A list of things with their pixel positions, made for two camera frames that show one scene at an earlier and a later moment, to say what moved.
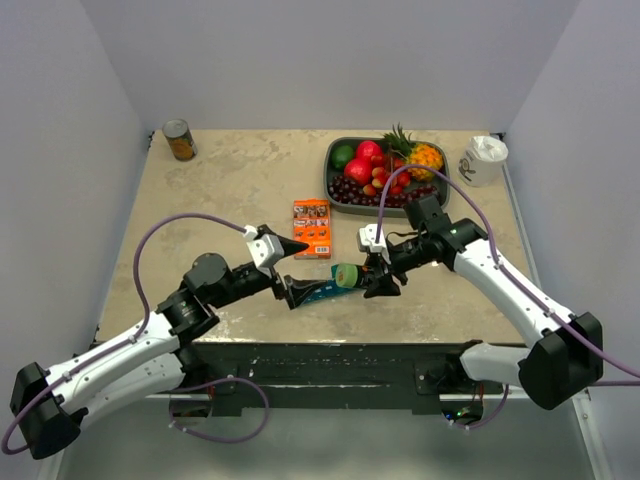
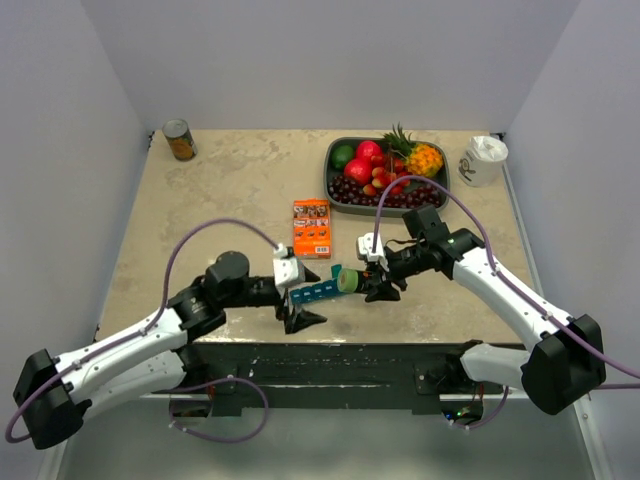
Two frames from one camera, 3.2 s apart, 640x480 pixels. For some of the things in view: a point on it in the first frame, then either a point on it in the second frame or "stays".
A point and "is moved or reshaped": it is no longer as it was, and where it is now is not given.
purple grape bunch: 349,190 stays
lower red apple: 358,171 stays
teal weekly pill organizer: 330,289 is moved or reshaped
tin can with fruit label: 181,142 stays
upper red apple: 368,149 stays
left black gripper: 295,289 -> 294,320
